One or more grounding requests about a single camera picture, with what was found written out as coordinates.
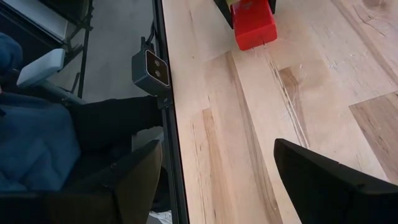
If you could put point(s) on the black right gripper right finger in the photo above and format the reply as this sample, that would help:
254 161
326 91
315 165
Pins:
335 199

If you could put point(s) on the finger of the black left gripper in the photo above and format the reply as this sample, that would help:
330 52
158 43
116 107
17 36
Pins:
272 6
224 11

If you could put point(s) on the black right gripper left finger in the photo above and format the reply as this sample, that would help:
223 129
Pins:
133 186

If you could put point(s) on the red charger block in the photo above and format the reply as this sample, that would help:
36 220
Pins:
253 25

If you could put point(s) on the person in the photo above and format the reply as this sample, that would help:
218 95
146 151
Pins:
37 140

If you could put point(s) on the grey chair armrest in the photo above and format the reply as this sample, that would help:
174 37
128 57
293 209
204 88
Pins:
40 67

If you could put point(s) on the white table with black legs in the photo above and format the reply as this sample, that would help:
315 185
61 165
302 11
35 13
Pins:
37 15

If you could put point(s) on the black aluminium table frame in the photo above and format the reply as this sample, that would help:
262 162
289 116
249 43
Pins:
174 155

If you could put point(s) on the dark grey table-level camera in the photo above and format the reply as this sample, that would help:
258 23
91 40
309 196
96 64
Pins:
149 71

